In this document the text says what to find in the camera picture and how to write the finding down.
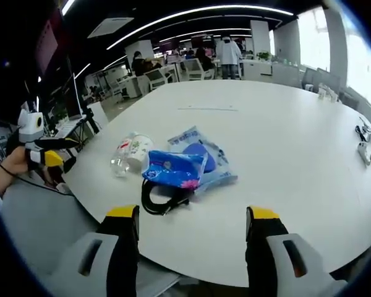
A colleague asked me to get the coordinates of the white office chair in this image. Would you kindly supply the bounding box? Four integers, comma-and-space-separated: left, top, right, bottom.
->
184, 58, 216, 82
144, 67, 171, 90

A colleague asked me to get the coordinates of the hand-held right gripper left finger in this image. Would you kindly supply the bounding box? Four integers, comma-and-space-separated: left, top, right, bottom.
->
46, 204, 140, 297

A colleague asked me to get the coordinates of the white charger with cable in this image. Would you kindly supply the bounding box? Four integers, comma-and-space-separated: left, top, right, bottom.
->
354, 123, 371, 143

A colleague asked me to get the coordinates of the ceiling air vent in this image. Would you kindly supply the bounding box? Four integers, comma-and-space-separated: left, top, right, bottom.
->
87, 17, 135, 40

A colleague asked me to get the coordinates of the clear plastic bottle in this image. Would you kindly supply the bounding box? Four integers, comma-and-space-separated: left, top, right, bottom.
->
110, 132, 137, 178

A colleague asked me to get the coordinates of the person's left hand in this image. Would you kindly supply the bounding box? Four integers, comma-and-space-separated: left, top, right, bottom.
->
0, 146, 30, 178

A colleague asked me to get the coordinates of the blue tissue packet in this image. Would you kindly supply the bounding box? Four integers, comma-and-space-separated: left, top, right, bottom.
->
142, 150, 209, 190

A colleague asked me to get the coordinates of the thin black cable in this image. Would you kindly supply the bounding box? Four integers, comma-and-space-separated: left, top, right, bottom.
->
0, 165, 72, 195

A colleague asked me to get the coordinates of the dark monitor on stand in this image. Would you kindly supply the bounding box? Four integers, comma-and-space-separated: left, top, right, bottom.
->
64, 73, 83, 121

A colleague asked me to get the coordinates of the white round table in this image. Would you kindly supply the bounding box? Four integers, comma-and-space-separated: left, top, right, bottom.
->
61, 79, 371, 288

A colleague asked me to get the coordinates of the person's grey clothing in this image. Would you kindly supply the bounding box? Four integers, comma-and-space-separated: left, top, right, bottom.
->
1, 181, 108, 279

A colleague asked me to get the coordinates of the white power adapter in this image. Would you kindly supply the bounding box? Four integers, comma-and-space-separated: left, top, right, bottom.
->
357, 142, 371, 166

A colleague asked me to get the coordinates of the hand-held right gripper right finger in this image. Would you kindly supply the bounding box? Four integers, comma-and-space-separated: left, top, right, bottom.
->
245, 205, 349, 297

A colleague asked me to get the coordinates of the white floral cup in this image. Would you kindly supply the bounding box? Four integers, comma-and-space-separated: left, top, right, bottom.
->
126, 132, 155, 170

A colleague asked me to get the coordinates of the pale blue plastic bag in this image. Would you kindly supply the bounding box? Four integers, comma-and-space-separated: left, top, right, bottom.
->
168, 125, 238, 195

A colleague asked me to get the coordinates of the black tripod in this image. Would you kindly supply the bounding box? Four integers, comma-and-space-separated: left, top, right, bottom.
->
80, 106, 100, 134

